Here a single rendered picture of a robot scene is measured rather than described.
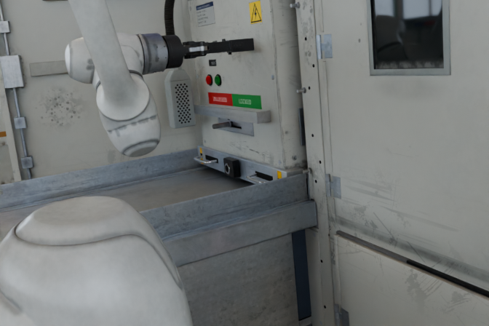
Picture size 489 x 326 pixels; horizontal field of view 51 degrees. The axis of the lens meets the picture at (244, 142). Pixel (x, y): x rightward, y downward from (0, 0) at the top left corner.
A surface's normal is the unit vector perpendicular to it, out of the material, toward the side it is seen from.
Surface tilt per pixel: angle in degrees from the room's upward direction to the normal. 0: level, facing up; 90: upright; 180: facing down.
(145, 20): 90
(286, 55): 90
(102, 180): 90
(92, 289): 71
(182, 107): 90
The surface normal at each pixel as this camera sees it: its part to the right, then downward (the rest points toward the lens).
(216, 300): 0.48, 0.11
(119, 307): 0.52, -0.14
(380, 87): -0.87, 0.17
